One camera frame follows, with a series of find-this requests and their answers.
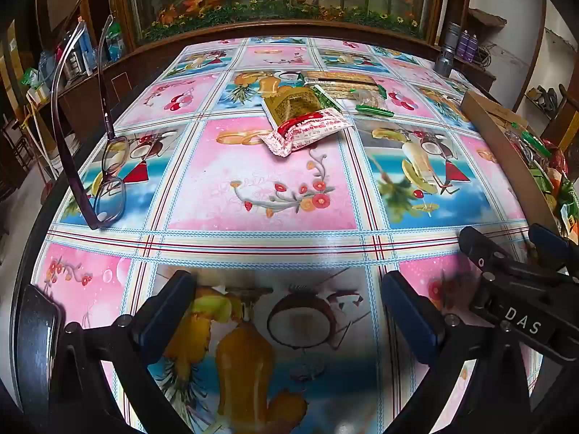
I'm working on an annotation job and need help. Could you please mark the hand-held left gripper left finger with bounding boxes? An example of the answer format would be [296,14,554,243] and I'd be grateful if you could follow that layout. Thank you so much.
[47,270,200,434]

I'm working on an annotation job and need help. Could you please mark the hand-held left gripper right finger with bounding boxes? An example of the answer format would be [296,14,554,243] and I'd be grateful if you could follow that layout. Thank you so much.
[382,270,532,434]

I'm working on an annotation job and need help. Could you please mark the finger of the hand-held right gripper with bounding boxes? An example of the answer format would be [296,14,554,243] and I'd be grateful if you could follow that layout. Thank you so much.
[459,226,514,278]
[528,224,577,265]

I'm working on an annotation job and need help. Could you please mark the cardboard box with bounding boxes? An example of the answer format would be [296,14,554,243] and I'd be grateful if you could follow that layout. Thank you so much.
[460,90,579,236]

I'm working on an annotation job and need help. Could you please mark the small green snack packet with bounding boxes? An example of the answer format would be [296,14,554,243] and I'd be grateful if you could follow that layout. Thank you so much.
[312,85,345,111]

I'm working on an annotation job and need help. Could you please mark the yellow snack packet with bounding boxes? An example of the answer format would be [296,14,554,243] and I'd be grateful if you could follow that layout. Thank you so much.
[262,87,326,127]

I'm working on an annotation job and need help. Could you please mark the pile of assorted snack packets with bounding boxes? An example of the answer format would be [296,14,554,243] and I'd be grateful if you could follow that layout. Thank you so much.
[504,122,579,236]

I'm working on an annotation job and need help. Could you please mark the clear cookie packet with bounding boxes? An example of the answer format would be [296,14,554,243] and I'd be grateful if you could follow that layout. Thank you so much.
[350,88,385,109]

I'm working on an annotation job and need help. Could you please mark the grey metal flashlight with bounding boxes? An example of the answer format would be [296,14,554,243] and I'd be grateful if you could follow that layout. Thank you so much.
[434,22,460,77]

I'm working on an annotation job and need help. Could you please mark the red and white snack packet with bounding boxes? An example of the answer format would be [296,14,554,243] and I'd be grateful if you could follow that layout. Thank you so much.
[262,108,354,158]

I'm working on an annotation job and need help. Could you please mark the green-ended cracker packet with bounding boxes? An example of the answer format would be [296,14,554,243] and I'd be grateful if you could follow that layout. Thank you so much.
[301,71,387,100]

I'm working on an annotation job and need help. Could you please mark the wooden corner shelf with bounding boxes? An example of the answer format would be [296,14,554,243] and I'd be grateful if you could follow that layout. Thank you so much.
[467,7,507,32]

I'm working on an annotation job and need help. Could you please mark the clear plastic water bottle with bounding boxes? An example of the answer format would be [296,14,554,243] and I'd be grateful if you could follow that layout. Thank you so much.
[38,52,57,86]

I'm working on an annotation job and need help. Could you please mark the green and white carton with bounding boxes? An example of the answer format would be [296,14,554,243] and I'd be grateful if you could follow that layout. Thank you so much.
[105,22,126,61]

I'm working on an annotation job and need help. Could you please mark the purple frame eyeglasses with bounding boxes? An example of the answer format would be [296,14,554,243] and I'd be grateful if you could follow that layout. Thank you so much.
[51,14,132,231]

